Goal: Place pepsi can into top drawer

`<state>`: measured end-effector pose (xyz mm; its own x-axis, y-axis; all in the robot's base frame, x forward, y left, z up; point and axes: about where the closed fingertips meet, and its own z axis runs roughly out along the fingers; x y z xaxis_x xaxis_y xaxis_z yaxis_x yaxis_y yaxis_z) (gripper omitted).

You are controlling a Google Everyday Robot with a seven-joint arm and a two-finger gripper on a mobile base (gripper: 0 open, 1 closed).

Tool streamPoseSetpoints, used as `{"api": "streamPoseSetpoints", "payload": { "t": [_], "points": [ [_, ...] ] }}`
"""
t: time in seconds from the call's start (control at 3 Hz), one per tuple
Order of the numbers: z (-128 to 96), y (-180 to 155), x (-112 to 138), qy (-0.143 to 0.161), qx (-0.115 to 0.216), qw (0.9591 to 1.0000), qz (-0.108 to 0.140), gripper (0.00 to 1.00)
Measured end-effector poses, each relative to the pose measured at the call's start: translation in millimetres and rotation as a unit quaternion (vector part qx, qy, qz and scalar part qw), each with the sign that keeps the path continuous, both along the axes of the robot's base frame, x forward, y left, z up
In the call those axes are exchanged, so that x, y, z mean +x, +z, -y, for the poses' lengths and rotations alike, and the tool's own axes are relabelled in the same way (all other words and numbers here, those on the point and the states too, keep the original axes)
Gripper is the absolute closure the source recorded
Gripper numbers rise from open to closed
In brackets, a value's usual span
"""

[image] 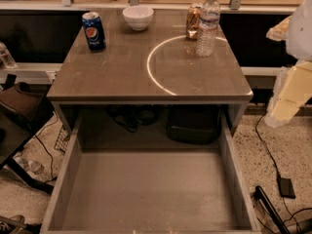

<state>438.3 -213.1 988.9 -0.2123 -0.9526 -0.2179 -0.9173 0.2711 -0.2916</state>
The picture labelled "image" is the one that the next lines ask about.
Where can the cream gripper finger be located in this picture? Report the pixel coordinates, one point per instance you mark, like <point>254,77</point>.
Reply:
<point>280,31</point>
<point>292,89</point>

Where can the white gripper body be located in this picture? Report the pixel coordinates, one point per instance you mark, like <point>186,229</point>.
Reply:
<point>301,29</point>

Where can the blue pepsi can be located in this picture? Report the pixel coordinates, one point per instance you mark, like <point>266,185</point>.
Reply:
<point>94,31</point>

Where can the orange soda can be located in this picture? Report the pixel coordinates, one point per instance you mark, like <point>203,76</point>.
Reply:
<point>192,20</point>

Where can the grey drawer cabinet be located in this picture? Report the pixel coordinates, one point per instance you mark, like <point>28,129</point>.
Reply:
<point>155,66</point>

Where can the open grey top drawer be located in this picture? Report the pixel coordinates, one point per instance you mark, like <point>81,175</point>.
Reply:
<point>113,182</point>

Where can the clear plastic water bottle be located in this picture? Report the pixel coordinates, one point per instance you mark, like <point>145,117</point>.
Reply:
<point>208,28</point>

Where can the black power adapter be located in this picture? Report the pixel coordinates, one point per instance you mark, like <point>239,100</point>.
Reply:
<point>286,187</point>

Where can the black bar on floor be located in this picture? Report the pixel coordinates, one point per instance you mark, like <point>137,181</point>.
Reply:
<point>261,195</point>

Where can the white ceramic bowl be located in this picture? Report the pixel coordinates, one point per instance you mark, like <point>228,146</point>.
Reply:
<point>138,17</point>

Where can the black chair on left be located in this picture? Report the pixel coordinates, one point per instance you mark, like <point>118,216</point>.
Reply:
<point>23,112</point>

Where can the plastic bottle on floor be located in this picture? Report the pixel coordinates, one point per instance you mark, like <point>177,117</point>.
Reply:
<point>33,168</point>

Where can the plastic bottle on left shelf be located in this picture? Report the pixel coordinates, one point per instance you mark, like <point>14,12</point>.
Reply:
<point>6,57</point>

